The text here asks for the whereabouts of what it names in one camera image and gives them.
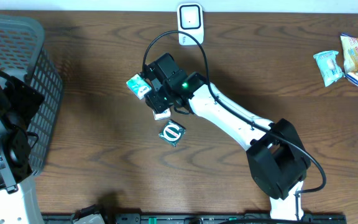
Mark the teal tissue pack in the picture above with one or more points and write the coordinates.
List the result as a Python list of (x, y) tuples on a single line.
[(138, 86)]

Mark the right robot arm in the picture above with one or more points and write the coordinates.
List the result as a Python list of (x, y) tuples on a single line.
[(274, 151)]

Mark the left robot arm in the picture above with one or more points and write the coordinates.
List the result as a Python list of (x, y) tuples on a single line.
[(19, 103)]

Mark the teal wrapper packet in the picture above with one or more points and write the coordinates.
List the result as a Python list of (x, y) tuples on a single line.
[(330, 71)]

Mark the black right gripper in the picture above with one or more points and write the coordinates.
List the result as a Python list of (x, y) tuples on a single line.
[(153, 103)]

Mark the dark green round-logo packet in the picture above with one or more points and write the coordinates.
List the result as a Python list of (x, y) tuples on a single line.
[(172, 132)]

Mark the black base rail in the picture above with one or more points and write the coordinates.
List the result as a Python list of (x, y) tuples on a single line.
[(97, 214)]

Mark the orange tissue pack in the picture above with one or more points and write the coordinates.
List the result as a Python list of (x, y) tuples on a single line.
[(163, 115)]

